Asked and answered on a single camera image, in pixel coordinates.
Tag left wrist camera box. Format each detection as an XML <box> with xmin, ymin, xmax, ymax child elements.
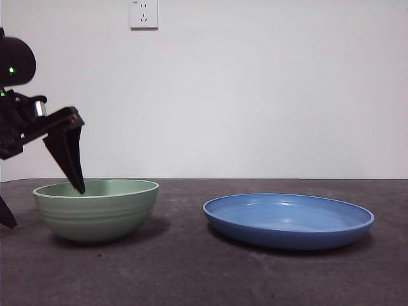
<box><xmin>31</xmin><ymin>95</ymin><xmax>49</xmax><ymax>117</ymax></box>

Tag white wall socket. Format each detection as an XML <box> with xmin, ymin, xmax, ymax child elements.
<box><xmin>129</xmin><ymin>0</ymin><xmax>159</xmax><ymax>31</ymax></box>

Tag blue round plate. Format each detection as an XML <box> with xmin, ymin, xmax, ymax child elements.
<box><xmin>202</xmin><ymin>193</ymin><xmax>375</xmax><ymax>250</ymax></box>

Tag green ribbed bowl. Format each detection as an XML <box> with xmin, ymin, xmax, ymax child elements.
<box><xmin>32</xmin><ymin>178</ymin><xmax>160</xmax><ymax>245</ymax></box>

